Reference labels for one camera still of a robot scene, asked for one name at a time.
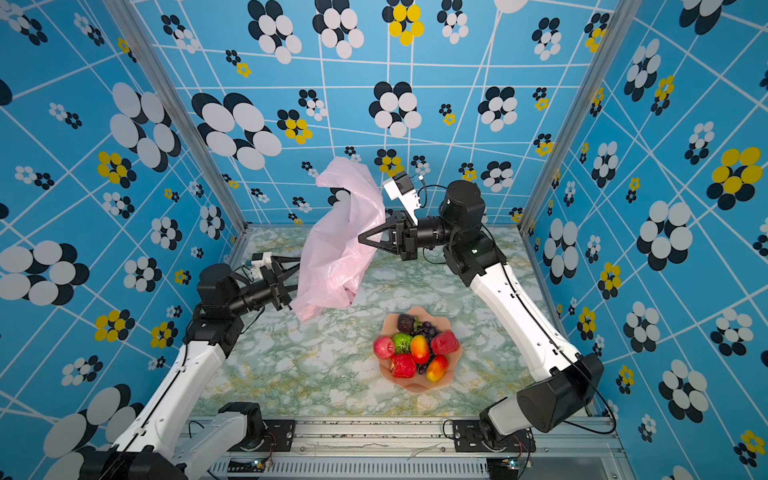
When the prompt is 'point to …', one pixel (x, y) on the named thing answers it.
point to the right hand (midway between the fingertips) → (364, 244)
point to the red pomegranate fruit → (445, 343)
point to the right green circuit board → (503, 468)
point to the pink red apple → (384, 347)
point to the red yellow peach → (437, 368)
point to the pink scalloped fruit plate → (419, 383)
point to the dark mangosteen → (405, 323)
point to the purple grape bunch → (427, 330)
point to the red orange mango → (419, 349)
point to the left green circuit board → (246, 465)
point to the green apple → (402, 343)
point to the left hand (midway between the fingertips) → (309, 272)
